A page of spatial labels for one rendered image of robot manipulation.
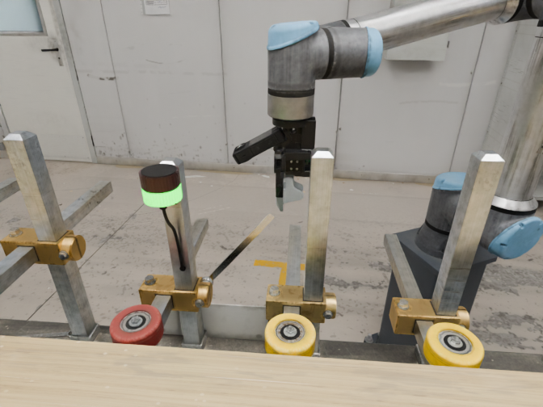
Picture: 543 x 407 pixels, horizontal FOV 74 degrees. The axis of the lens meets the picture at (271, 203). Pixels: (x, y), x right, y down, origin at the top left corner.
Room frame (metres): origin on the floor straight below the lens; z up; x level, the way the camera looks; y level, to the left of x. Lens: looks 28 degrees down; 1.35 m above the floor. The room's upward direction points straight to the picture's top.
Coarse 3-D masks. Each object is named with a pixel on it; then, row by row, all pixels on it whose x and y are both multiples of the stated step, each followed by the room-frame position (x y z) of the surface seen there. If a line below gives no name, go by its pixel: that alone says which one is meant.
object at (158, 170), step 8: (144, 168) 0.52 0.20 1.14; (152, 168) 0.52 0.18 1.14; (160, 168) 0.52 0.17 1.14; (168, 168) 0.52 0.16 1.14; (176, 168) 0.52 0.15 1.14; (144, 176) 0.49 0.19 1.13; (152, 176) 0.49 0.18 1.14; (160, 176) 0.49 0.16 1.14; (152, 192) 0.48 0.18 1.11; (160, 192) 0.48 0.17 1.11; (160, 208) 0.50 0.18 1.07; (168, 224) 0.51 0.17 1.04; (176, 240) 0.53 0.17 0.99
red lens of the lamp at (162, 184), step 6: (174, 174) 0.50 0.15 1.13; (144, 180) 0.49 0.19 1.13; (150, 180) 0.48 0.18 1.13; (156, 180) 0.48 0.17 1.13; (162, 180) 0.48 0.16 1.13; (168, 180) 0.49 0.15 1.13; (174, 180) 0.50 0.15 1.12; (144, 186) 0.49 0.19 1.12; (150, 186) 0.48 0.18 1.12; (156, 186) 0.48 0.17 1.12; (162, 186) 0.48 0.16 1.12; (168, 186) 0.49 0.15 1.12; (174, 186) 0.49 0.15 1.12
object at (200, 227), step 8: (200, 224) 0.80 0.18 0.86; (192, 232) 0.77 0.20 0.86; (200, 232) 0.77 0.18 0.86; (200, 240) 0.76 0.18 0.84; (168, 272) 0.61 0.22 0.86; (160, 296) 0.53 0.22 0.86; (168, 296) 0.53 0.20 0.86; (152, 304) 0.51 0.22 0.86; (160, 304) 0.51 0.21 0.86; (168, 304) 0.52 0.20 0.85; (160, 312) 0.49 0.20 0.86; (168, 312) 0.51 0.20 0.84
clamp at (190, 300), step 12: (156, 276) 0.58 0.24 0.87; (168, 276) 0.58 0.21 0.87; (144, 288) 0.54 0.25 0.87; (156, 288) 0.54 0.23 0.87; (168, 288) 0.54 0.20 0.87; (204, 288) 0.55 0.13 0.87; (144, 300) 0.54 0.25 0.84; (180, 300) 0.53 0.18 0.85; (192, 300) 0.53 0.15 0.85; (204, 300) 0.53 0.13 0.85
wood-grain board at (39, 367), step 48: (0, 336) 0.40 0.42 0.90; (0, 384) 0.32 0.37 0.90; (48, 384) 0.32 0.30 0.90; (96, 384) 0.32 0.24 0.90; (144, 384) 0.32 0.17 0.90; (192, 384) 0.32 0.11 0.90; (240, 384) 0.32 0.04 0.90; (288, 384) 0.32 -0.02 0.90; (336, 384) 0.32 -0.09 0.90; (384, 384) 0.32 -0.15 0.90; (432, 384) 0.32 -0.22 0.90; (480, 384) 0.32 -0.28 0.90; (528, 384) 0.32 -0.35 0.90
